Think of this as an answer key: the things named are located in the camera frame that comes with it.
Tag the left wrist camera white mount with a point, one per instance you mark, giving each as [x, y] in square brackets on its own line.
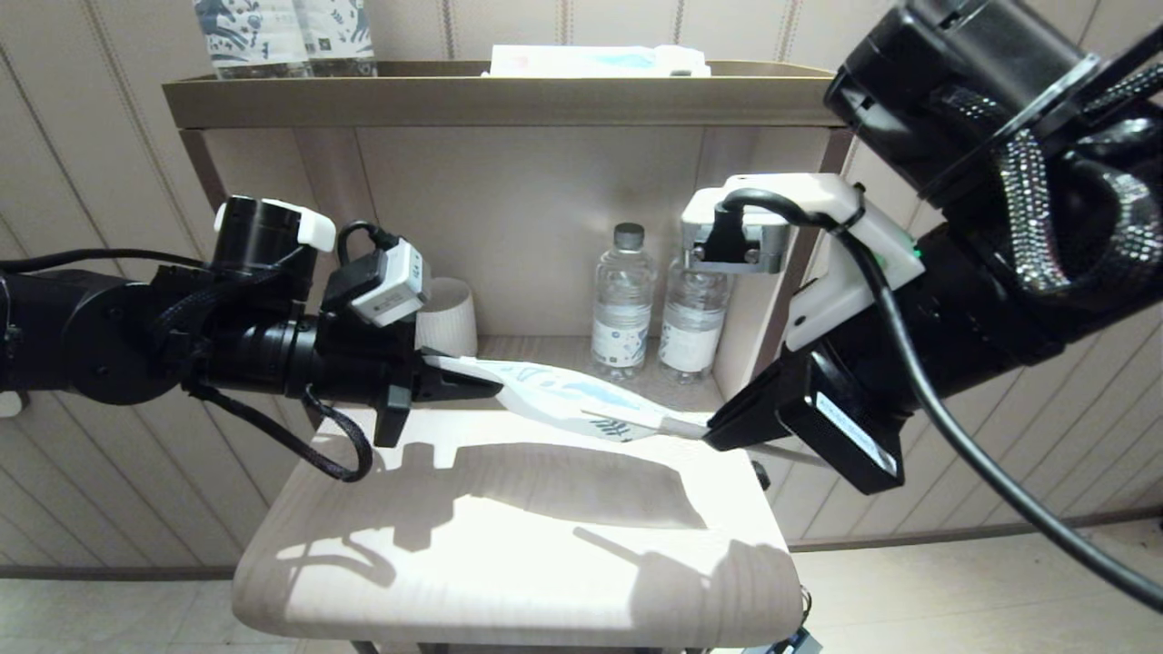
[395, 291]

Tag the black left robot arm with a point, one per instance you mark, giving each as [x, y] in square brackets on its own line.
[73, 336]

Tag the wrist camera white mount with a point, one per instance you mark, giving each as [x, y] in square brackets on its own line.
[395, 291]
[818, 195]

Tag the white ribbed mug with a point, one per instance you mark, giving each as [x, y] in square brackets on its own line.
[450, 318]

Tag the white toothbrush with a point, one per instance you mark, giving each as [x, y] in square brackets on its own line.
[686, 425]

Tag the white floral plastic pouch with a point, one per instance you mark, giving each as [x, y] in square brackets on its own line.
[563, 400]

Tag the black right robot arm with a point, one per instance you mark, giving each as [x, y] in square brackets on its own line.
[954, 54]

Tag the blue patterned packs on shelf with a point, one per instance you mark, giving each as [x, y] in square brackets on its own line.
[250, 36]

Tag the light wooden shelf table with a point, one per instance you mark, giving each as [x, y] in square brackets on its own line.
[509, 563]

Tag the white wall fixture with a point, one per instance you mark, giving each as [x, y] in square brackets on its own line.
[9, 406]

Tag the clear plastic water bottle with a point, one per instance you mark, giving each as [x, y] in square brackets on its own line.
[690, 327]
[624, 300]

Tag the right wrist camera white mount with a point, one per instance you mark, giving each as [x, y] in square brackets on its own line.
[818, 195]

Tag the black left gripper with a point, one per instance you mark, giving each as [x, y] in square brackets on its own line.
[273, 359]

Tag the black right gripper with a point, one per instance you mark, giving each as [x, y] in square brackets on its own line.
[954, 327]

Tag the white packet with blue print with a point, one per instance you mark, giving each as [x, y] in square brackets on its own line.
[591, 62]

